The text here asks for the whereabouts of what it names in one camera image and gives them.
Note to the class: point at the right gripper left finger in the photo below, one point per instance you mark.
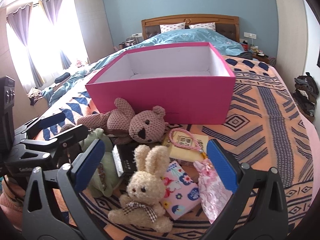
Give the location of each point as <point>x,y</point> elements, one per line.
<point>41,214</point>

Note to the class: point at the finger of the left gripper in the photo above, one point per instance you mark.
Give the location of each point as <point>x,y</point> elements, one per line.
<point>38,124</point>
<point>67,138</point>

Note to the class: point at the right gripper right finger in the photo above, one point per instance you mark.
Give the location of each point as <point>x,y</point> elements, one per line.
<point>257,208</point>

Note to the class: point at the pink silk drawstring pouch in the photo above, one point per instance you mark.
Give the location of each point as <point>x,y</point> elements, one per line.
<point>214,196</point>

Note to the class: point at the green turtle plush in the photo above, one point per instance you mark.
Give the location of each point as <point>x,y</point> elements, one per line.
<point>105,179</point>

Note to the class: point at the brown knitted teddy bear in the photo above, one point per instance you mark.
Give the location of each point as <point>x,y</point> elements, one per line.
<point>125,125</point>

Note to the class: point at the black Face tissue pack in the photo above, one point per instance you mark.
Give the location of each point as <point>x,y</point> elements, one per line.
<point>124,160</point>

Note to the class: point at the pink floral tissue pack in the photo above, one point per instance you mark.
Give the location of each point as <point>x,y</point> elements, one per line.
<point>181,192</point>

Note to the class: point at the cream bunny plush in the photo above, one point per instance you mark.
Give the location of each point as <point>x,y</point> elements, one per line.
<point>141,204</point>

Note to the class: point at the yellow tissue pack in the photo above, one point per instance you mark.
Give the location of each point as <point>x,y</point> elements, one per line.
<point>185,147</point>

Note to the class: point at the pink sleeved left forearm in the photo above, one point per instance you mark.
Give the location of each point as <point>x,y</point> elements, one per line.
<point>12,199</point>

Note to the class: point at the blue duvet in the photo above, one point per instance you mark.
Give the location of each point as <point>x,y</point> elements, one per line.
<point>224,46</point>

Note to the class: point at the orange patterned blanket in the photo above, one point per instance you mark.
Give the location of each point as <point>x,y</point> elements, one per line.
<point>263,128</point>

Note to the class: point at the left purple curtain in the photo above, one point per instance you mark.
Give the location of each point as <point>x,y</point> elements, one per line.
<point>19,22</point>

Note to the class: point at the purple curtain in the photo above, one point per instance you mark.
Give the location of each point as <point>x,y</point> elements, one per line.
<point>19,22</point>
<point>51,9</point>

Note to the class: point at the right purple curtain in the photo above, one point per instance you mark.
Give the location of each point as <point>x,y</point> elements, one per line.
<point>51,9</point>

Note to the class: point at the pink cardboard box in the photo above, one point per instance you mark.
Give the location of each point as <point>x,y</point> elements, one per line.
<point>191,81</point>

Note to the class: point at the left patterned pillow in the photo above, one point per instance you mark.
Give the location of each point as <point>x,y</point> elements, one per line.
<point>169,27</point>

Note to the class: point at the patterned pillow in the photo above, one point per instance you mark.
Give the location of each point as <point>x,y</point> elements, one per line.
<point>209,26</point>
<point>169,27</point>

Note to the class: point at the right wooden nightstand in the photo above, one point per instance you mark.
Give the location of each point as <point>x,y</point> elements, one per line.
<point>260,58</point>

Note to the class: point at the dark folded clothing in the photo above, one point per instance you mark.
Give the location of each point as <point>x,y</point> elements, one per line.
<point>246,55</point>

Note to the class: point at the wooden headboard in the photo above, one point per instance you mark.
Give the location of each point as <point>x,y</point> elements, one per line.
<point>225,25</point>

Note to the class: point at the right patterned pillow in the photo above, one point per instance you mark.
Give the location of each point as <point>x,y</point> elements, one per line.
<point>209,26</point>

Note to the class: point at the black camera box left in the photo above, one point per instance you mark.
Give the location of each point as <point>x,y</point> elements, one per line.
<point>6,112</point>

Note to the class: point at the white wall socket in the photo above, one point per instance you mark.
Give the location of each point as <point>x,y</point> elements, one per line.
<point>250,35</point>

